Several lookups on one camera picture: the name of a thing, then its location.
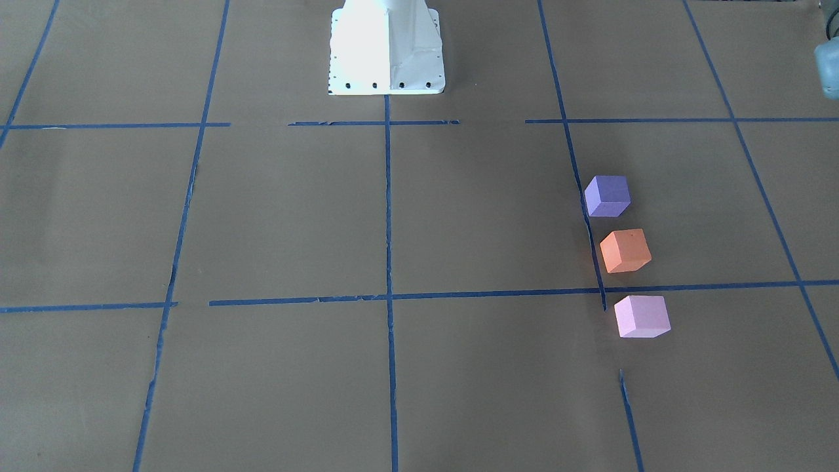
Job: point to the orange foam cube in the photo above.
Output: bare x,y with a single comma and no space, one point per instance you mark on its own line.
625,250

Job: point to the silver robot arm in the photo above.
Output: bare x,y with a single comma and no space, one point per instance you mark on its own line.
826,54

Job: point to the purple foam cube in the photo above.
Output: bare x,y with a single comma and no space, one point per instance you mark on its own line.
607,195

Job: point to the pink foam cube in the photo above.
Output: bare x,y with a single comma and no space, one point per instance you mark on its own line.
642,317

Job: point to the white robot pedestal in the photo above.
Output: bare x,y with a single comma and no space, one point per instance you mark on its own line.
385,48

